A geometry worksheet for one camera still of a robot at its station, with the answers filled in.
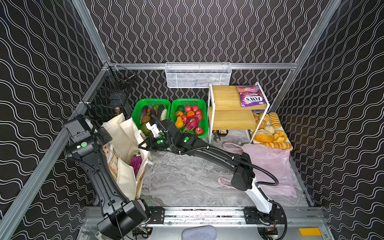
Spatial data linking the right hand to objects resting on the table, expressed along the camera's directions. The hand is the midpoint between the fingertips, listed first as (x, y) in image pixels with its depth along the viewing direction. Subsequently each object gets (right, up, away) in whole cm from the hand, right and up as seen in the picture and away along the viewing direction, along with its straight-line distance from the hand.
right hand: (137, 148), depth 69 cm
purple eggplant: (-12, +23, +48) cm, 55 cm away
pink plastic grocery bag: (+78, -11, +21) cm, 81 cm away
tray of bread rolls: (+79, +5, +33) cm, 86 cm away
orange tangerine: (+24, +20, +43) cm, 53 cm away
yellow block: (+81, -40, +2) cm, 90 cm away
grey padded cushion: (+30, -38, -1) cm, 49 cm away
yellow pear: (+16, +12, +37) cm, 42 cm away
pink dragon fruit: (+25, +13, +34) cm, 44 cm away
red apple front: (+30, +7, +34) cm, 45 cm away
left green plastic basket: (-16, +27, +45) cm, 55 cm away
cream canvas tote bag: (-15, -11, +22) cm, 29 cm away
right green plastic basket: (+33, +27, +47) cm, 64 cm away
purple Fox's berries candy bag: (+56, +26, +9) cm, 63 cm away
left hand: (-15, +7, -1) cm, 16 cm away
